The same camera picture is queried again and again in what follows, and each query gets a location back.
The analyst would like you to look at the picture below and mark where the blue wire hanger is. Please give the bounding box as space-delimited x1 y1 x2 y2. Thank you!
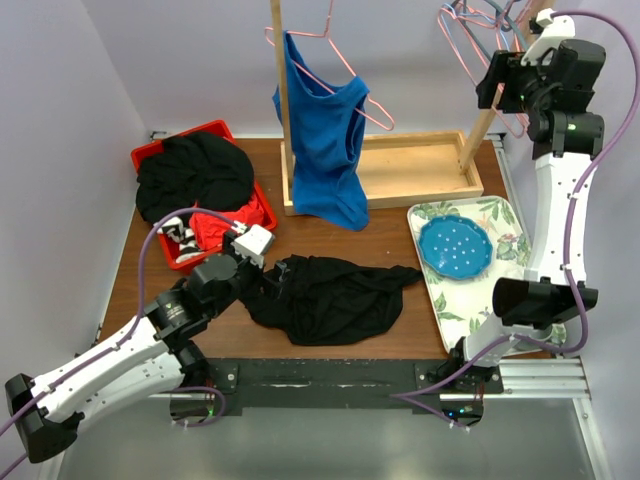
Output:
457 20 507 60

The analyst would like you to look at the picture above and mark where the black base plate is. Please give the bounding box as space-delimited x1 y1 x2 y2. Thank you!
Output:
169 357 504 419

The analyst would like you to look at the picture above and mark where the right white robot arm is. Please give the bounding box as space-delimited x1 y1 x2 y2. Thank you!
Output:
429 39 606 393

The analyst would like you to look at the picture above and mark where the black white striped garment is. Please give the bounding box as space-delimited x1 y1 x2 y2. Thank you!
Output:
157 216 202 264

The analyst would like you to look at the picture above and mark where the black clothes pile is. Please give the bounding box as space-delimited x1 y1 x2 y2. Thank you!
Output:
136 131 255 223

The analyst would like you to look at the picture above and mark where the pink wire hanger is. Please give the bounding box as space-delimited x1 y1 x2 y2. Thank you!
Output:
264 0 396 133
498 1 534 138
436 1 491 86

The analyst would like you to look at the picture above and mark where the red garment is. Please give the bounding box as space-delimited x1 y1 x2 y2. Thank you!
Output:
189 194 265 251

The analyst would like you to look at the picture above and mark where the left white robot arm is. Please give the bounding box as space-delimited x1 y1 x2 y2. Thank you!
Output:
5 254 289 463

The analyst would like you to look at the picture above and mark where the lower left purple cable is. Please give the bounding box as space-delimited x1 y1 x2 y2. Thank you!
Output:
169 384 227 429

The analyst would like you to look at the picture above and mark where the black tank top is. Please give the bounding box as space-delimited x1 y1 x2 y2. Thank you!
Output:
239 255 422 346

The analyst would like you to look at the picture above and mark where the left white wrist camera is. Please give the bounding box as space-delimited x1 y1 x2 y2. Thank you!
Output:
231 221 275 268

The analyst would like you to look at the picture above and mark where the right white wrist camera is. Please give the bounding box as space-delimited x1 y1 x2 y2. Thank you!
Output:
520 8 575 67

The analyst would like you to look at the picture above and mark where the blue dotted plate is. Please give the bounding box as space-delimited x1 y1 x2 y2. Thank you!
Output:
417 215 493 281

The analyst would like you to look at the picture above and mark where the blue tank top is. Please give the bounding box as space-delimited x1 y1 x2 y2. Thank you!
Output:
283 32 369 231

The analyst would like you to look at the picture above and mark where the wooden clothes rack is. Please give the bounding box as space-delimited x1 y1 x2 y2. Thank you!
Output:
265 0 500 216

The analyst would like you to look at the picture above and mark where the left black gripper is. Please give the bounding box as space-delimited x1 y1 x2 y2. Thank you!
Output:
207 230 288 319

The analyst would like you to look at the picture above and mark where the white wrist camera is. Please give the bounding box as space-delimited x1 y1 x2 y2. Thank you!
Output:
231 221 275 268
520 8 575 67

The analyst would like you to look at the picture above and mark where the floral serving tray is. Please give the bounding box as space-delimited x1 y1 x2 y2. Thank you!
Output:
406 194 569 357

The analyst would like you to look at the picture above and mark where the grey plastic hanger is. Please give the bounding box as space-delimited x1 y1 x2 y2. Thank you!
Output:
444 0 529 47

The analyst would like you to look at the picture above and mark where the grey cup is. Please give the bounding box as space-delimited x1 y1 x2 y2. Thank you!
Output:
516 324 567 352

